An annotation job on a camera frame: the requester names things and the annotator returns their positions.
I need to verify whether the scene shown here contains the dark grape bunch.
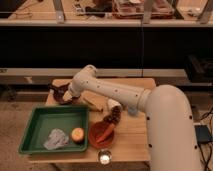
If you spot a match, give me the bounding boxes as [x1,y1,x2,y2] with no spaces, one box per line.
[103,107,122,125]

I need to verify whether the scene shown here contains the grey crumpled cloth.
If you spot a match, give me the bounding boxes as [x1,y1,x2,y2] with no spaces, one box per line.
[43,129,69,150]

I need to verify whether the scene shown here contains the yellow red apple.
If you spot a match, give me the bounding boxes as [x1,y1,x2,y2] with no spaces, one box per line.
[70,127,85,143]

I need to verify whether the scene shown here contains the green plastic tray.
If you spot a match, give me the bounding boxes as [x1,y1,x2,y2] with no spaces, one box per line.
[19,105,89,154]

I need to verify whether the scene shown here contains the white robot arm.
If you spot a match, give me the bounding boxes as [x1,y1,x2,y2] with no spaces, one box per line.
[68,65,202,171]

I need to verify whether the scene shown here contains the white bottle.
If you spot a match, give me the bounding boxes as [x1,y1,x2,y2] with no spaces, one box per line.
[107,99,122,111]

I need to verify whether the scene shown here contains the small metal cup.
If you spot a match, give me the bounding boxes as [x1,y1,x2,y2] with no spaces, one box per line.
[98,149,112,165]

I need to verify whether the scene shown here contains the orange plastic bowl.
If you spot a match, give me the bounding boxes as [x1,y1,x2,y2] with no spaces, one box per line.
[88,121,114,149]

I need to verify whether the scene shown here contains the orange carrot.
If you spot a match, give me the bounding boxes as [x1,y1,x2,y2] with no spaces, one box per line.
[96,123,116,143]

